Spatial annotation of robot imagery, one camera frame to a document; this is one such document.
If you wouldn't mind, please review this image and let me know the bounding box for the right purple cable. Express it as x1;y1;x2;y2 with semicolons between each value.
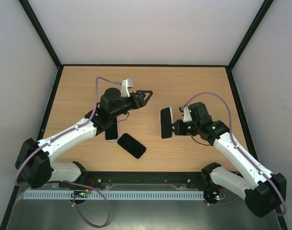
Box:
183;92;288;216

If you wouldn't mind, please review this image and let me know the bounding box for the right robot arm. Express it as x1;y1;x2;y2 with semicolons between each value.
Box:
171;102;287;218

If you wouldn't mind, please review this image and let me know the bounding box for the white slotted cable duct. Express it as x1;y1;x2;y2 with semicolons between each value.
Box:
22;190;204;201

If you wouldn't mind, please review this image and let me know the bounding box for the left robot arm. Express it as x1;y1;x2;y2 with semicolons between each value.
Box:
15;88;153;188

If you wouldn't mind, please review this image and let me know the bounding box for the phone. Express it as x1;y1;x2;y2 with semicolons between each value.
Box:
117;133;146;159
104;123;119;141

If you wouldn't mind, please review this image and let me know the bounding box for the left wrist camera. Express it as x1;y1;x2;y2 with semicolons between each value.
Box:
121;78;133;97

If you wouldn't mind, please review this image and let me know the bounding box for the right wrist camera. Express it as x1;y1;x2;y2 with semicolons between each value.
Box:
179;107;192;122

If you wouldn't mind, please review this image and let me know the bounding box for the black enclosure frame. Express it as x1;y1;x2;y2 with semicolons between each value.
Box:
0;0;288;230

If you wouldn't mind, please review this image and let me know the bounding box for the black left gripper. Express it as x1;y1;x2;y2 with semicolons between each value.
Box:
111;92;153;120

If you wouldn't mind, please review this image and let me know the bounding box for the phone in lilac case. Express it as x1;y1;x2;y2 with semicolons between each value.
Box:
104;123;119;141

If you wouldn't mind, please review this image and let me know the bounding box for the purple cable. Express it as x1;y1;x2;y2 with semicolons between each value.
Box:
183;92;288;216
14;76;124;228

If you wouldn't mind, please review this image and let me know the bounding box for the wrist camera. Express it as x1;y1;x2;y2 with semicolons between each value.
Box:
121;78;133;97
179;107;192;122

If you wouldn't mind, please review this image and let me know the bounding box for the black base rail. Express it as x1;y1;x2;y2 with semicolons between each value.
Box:
58;170;230;192

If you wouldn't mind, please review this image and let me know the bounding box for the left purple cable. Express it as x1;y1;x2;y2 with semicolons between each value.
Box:
14;76;124;228

